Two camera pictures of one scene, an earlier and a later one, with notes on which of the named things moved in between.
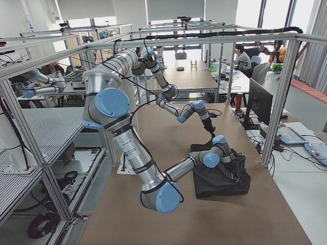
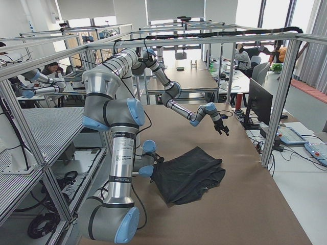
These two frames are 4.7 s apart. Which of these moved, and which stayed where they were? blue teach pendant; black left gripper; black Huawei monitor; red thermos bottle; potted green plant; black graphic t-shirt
Moved: black graphic t-shirt; black left gripper
Stayed: black Huawei monitor; potted green plant; blue teach pendant; red thermos bottle
